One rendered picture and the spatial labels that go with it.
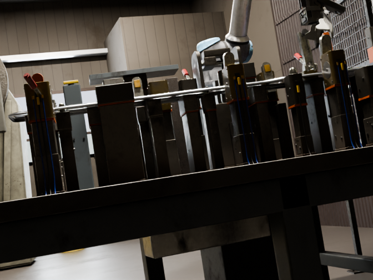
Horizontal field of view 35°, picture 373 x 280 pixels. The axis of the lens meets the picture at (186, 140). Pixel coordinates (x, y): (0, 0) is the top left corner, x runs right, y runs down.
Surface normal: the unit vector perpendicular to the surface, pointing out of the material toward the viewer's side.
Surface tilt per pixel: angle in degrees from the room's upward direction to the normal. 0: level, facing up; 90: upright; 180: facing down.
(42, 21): 90
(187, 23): 90
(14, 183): 90
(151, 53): 90
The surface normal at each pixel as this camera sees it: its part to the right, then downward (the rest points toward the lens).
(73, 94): 0.15, -0.09
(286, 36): -0.94, 0.12
